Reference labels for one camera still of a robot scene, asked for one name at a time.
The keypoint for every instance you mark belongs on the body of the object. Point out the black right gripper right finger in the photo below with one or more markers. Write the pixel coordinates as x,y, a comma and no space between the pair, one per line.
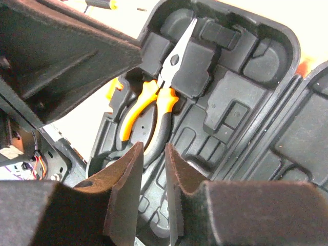
204,212

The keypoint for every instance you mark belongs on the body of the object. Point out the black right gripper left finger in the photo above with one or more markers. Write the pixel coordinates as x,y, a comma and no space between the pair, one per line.
100,210

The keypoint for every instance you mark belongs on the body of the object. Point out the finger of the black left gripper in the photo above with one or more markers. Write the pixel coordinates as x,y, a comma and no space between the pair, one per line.
54,57

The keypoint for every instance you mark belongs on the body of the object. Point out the black orange handled screwdriver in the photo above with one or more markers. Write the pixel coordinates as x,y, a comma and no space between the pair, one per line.
105,4

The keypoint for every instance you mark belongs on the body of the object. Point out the orange handled needle nose pliers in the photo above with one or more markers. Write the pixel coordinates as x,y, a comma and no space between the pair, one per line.
164,95

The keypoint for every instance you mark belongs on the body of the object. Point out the black plastic tool case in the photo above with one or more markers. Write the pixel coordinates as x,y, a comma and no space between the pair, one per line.
245,112

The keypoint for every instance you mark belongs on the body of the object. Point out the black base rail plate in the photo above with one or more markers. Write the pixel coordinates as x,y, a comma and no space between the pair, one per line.
38,155

